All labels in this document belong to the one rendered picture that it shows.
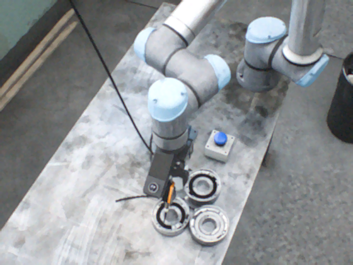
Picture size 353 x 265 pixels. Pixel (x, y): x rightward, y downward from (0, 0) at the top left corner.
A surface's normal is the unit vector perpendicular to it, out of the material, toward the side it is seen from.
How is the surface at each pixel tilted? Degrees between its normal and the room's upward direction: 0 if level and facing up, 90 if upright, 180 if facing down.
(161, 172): 31
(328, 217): 0
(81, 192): 0
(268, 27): 7
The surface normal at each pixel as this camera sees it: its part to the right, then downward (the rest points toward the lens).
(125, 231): -0.04, -0.57
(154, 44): -0.36, -0.24
